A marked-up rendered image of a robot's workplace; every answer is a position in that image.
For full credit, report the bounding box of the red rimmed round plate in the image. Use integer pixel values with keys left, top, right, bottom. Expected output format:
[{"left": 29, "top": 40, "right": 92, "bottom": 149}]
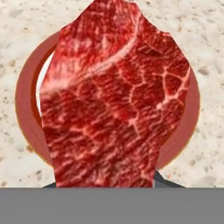
[{"left": 14, "top": 30, "right": 201, "bottom": 171}]

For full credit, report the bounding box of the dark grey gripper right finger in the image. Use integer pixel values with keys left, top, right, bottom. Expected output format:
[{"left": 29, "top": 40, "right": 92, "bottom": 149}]
[{"left": 153, "top": 171, "right": 186, "bottom": 189}]

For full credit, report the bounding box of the red marbled raw steak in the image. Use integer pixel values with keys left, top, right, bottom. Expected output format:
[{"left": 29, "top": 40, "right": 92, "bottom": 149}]
[{"left": 39, "top": 0, "right": 191, "bottom": 189}]

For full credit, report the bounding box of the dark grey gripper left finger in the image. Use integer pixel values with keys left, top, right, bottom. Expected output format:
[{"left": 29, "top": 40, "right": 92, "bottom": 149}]
[{"left": 42, "top": 181, "right": 58, "bottom": 189}]

